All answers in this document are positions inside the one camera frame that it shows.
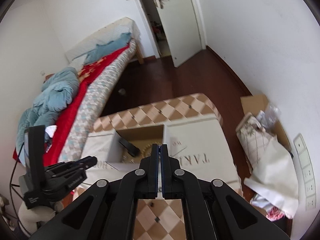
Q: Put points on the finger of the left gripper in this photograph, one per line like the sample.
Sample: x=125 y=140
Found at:
x=81 y=164

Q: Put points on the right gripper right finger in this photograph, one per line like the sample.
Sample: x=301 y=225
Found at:
x=212 y=209

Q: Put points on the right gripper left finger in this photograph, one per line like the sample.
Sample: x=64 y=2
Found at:
x=106 y=210

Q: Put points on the red blanket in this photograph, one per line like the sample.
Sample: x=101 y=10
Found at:
x=80 y=99

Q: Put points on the open cardboard box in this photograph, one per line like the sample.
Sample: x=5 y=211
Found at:
x=142 y=137

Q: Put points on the diamond pattern tablecloth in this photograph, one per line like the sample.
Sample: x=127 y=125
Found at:
x=185 y=107

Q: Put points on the white printed cloth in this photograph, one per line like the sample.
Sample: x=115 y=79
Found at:
x=198 y=144

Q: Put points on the bed with checkered mattress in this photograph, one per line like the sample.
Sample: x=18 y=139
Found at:
x=100 y=87

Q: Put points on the small round floor object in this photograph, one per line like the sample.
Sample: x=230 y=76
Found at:
x=122 y=91

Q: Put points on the floral patterned pillow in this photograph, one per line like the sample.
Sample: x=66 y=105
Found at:
x=254 y=139

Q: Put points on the white power strip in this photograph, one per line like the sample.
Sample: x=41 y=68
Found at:
x=307 y=171

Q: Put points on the white headboard cushion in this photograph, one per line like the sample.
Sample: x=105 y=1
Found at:
x=103 y=36

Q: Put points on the clear bubble wrap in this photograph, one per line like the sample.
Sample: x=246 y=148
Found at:
x=269 y=116

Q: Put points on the flat brown cardboard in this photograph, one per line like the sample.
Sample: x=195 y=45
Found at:
x=253 y=104

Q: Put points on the white door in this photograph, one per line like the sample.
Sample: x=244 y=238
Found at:
x=180 y=26

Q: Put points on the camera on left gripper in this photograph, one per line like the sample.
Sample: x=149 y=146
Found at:
x=34 y=179

